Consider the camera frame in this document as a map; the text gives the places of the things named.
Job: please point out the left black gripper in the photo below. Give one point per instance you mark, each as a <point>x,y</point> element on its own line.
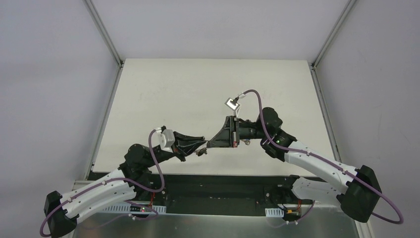
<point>177,144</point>

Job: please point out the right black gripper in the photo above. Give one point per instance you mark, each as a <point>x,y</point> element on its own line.
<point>234,132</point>

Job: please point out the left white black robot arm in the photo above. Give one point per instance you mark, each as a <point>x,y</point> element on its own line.
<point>139,174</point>

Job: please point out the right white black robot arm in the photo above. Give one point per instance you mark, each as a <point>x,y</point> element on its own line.
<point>341,185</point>

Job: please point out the silver key with blue tag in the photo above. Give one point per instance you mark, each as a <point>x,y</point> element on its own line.
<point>246,141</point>

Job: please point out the front steel sheet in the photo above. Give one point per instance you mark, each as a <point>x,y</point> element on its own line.
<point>318,224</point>

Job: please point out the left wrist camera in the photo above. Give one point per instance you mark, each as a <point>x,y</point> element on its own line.
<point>166,138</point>

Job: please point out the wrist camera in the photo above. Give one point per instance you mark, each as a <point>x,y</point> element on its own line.
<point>166,138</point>
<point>232,104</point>

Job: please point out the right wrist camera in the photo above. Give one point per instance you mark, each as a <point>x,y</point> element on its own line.
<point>232,104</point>

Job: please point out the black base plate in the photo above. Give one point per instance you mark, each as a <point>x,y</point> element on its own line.
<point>222,195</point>

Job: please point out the right white cable duct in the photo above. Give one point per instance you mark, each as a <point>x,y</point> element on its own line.
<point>274,212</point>

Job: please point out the white cable duct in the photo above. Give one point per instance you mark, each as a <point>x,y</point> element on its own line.
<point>120,208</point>
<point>274,212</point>

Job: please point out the left white cable duct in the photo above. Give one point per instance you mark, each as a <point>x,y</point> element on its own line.
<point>120,208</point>

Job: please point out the left aluminium frame rail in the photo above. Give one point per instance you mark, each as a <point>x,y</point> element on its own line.
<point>90,73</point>

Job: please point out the aluminium frame rail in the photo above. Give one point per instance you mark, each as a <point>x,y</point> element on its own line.
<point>90,73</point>
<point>322,74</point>

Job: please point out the right aluminium frame rail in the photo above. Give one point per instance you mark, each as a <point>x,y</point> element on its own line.
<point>322,74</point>

